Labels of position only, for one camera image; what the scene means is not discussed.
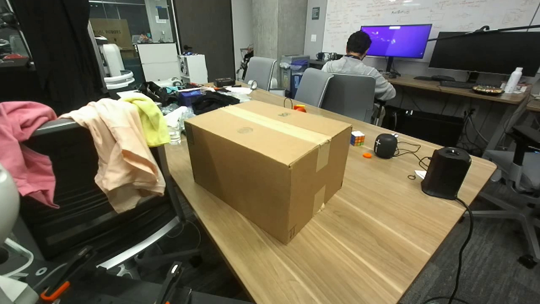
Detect purple lit monitor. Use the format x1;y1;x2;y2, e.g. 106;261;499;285
359;21;433;60

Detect tall black cylindrical speaker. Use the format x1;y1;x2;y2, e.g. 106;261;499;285
420;143;472;199

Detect yellow green shirt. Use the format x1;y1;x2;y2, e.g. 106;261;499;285
119;91;171;148

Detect wooden office desk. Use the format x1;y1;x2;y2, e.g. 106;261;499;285
386;74;540;153

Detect white plastic bottle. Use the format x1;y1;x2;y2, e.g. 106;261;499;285
502;64;524;94

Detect black mesh office chair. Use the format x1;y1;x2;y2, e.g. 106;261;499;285
0;116;204;283

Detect wide black monitor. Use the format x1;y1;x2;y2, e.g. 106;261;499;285
428;28;540;77

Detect seated person in grey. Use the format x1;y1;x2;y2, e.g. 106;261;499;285
320;28;398;103

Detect rubiks cube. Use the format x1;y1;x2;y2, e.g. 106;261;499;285
349;128;367;146

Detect large brown cardboard box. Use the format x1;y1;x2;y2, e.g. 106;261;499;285
183;97;352;244

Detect peach shirt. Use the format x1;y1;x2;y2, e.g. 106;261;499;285
60;97;166;216

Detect black orange clamp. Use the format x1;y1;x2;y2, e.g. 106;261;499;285
38;278;74;304

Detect white moulded chair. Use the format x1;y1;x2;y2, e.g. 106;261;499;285
99;40;136;91

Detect pink shirt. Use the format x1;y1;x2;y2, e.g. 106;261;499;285
0;99;60;209

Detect black fabric panel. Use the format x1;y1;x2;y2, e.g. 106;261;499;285
6;0;107;114

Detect blue bin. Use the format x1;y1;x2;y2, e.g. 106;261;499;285
288;54;312;99

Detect black power cable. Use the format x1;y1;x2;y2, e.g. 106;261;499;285
420;195;475;304

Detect small round black speaker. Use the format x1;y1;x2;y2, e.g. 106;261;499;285
372;131;399;160

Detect white box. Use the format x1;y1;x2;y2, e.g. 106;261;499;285
183;52;209;86

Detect white board panel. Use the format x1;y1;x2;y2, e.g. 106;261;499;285
134;42;182;84

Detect dark grey office chair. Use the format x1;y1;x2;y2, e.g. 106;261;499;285
318;72;377;123

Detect black swivel chair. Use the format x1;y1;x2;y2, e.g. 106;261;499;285
470;119;540;268

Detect small brown cardboard box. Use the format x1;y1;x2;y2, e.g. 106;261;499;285
89;16;133;48

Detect clear plastic wrapping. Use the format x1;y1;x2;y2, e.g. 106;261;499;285
161;104;197;146

